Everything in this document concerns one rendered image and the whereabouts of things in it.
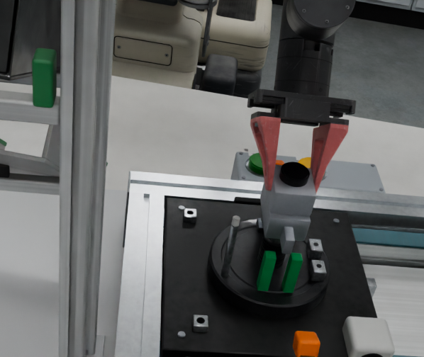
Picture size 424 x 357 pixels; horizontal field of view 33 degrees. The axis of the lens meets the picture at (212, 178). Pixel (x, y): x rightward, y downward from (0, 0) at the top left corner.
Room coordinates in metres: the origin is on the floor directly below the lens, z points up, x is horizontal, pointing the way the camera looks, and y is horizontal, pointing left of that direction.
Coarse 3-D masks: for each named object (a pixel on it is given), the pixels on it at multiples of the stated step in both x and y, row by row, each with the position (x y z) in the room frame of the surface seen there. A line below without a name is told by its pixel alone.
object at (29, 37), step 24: (0, 0) 0.39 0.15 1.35; (24, 0) 0.40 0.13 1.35; (48, 0) 0.45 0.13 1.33; (0, 24) 0.39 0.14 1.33; (24, 24) 0.40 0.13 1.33; (48, 24) 0.45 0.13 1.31; (0, 48) 0.38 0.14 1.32; (24, 48) 0.40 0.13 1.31; (48, 48) 0.45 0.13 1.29; (0, 72) 0.38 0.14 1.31; (24, 72) 0.40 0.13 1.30
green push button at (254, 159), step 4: (252, 156) 0.81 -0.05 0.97; (256, 156) 0.81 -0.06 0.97; (252, 160) 0.80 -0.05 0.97; (256, 160) 0.80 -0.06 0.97; (260, 160) 0.80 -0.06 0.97; (248, 164) 0.80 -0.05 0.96; (252, 164) 0.79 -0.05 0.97; (256, 164) 0.79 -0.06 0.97; (260, 164) 0.79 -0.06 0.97; (252, 168) 0.79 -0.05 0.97; (256, 168) 0.79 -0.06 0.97; (260, 168) 0.79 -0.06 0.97; (256, 172) 0.78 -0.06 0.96; (260, 172) 0.78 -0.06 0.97
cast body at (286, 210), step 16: (288, 176) 0.57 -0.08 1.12; (304, 176) 0.58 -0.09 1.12; (272, 192) 0.57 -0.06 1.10; (288, 192) 0.56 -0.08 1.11; (304, 192) 0.56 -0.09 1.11; (272, 208) 0.56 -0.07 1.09; (288, 208) 0.56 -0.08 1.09; (304, 208) 0.56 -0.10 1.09; (272, 224) 0.55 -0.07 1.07; (288, 224) 0.55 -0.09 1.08; (304, 224) 0.56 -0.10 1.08; (288, 240) 0.54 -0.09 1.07
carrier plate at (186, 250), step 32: (192, 224) 0.65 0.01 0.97; (224, 224) 0.66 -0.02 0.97; (320, 224) 0.69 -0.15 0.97; (192, 256) 0.59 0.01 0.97; (352, 256) 0.64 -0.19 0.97; (192, 288) 0.54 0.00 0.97; (352, 288) 0.59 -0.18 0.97; (224, 320) 0.50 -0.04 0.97; (256, 320) 0.51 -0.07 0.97; (288, 320) 0.52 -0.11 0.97; (320, 320) 0.53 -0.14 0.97; (160, 352) 0.46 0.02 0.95; (192, 352) 0.46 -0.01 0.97; (224, 352) 0.46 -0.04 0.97; (256, 352) 0.47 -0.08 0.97; (288, 352) 0.48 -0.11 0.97; (320, 352) 0.48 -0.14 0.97
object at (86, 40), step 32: (64, 0) 0.34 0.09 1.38; (96, 0) 0.34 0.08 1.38; (64, 32) 0.34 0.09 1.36; (96, 32) 0.34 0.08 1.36; (64, 64) 0.34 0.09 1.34; (96, 64) 0.35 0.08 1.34; (64, 96) 0.34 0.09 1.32; (96, 96) 0.36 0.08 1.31; (64, 128) 0.34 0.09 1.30; (96, 128) 0.52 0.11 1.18; (64, 160) 0.34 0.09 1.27; (96, 160) 0.52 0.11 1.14; (64, 192) 0.34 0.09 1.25; (96, 192) 0.51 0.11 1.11; (64, 224) 0.34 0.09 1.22; (96, 224) 0.51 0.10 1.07; (64, 256) 0.34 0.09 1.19; (96, 256) 0.51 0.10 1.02; (64, 288) 0.34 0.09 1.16; (96, 288) 0.51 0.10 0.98; (64, 320) 0.34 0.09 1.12; (96, 320) 0.52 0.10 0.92; (64, 352) 0.34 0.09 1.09; (96, 352) 0.52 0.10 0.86
